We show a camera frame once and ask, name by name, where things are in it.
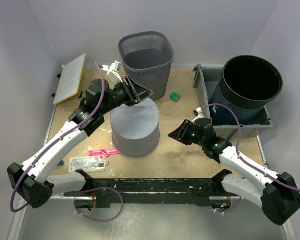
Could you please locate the white printed card package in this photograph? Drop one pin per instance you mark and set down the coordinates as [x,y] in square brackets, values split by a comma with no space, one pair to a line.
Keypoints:
[89,164]

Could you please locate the dark grey mesh basket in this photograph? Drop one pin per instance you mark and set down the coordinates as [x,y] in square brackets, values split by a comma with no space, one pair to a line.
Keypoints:
[147,58]

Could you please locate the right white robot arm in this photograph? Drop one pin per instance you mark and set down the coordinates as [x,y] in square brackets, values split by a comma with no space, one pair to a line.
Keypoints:
[274,193]

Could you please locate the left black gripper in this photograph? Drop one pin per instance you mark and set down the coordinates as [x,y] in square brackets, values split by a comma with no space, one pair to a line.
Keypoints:
[138,93]

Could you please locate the pink plastic clip tool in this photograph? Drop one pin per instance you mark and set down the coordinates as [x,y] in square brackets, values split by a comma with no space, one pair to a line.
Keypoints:
[103,152]

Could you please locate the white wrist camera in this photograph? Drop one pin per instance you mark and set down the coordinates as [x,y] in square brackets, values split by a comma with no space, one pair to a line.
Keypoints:
[198,114]
[113,72]

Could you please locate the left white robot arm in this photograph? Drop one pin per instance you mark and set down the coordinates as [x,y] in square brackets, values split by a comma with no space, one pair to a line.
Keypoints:
[32,179]

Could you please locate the small blue eraser block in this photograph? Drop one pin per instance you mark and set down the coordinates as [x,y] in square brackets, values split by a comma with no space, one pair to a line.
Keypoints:
[61,163]

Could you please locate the large black round bucket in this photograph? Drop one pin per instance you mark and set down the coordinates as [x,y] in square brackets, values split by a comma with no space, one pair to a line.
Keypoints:
[246,85]

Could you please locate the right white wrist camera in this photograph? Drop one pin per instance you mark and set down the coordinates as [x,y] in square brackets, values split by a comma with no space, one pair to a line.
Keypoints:
[198,114]

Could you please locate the light grey round bin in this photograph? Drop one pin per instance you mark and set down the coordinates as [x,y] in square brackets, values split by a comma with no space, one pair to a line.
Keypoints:
[135,129]

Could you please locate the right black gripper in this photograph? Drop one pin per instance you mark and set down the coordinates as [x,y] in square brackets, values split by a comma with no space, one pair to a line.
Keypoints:
[180,134]

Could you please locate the small whiteboard yellow edge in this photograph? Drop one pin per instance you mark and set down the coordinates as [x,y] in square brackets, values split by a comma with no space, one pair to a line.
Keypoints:
[70,80]

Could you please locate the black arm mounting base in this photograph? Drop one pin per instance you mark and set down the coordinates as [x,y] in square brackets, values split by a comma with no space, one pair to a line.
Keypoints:
[201,192]

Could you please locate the aluminium table frame rail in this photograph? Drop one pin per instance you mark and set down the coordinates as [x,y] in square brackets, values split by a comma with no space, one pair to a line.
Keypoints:
[20,225]

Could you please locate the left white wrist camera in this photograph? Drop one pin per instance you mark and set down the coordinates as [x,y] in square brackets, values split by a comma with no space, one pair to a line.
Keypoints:
[113,72]

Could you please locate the small green block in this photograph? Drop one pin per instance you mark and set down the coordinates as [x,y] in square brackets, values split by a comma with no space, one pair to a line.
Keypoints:
[174,96]

